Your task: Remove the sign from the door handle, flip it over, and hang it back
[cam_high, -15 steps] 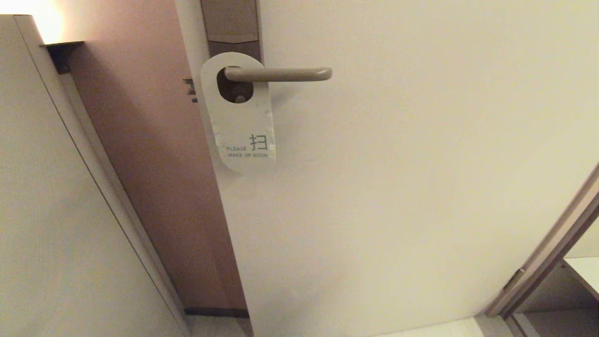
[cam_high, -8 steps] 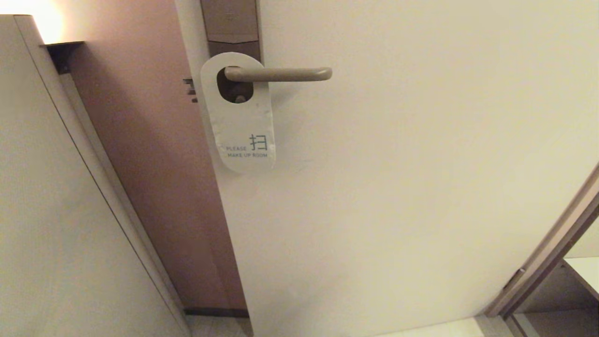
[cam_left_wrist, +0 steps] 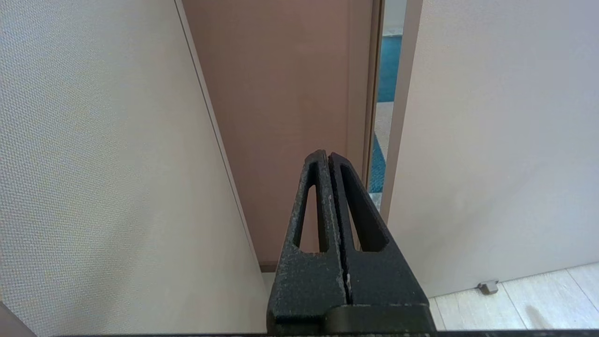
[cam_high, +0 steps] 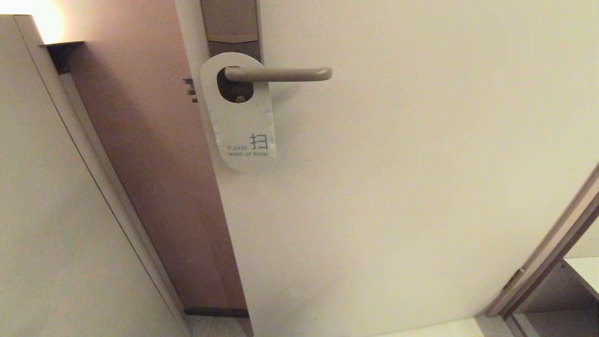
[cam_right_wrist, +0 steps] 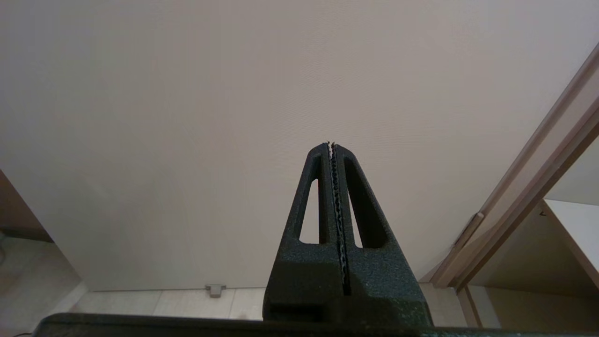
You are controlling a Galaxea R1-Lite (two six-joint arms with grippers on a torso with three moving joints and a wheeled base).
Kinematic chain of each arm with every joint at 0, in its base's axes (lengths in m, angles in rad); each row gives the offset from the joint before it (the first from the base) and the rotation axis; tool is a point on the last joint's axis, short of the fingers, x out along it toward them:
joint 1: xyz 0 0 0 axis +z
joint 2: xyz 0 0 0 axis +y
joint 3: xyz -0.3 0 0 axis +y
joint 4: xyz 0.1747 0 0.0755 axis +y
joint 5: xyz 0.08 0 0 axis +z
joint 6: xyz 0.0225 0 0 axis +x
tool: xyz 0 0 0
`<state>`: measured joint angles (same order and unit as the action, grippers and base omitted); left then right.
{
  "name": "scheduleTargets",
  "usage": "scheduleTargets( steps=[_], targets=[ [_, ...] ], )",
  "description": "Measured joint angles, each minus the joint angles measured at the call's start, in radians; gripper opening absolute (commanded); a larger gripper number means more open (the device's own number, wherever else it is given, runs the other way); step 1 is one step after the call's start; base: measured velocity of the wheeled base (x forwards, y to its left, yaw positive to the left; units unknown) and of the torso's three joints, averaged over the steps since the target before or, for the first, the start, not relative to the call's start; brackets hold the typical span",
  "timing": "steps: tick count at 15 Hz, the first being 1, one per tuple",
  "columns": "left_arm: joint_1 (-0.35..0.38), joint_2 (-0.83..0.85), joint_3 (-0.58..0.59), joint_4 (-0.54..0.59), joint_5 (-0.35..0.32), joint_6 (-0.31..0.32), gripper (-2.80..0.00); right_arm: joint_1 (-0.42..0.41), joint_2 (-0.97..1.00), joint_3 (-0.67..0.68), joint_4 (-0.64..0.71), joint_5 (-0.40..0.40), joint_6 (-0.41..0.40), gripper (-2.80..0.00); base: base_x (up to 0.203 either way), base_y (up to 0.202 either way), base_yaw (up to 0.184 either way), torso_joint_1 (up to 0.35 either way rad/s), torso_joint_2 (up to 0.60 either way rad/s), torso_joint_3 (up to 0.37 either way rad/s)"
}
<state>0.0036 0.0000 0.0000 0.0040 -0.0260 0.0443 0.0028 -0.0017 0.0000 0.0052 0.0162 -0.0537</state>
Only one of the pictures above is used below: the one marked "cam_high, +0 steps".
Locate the white and blue door hanger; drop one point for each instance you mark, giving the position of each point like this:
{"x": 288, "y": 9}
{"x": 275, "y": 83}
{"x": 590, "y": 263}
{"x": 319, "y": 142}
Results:
{"x": 238, "y": 126}

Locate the white door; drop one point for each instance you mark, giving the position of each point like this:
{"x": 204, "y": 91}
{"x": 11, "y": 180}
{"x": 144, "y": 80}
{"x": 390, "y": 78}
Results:
{"x": 398, "y": 187}

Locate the brown door jamb panel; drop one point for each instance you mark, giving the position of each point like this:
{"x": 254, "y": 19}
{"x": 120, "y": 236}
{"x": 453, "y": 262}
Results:
{"x": 154, "y": 164}

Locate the brown metal lock plate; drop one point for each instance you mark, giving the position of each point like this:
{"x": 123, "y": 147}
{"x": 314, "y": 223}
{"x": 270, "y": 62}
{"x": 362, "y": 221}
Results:
{"x": 229, "y": 23}

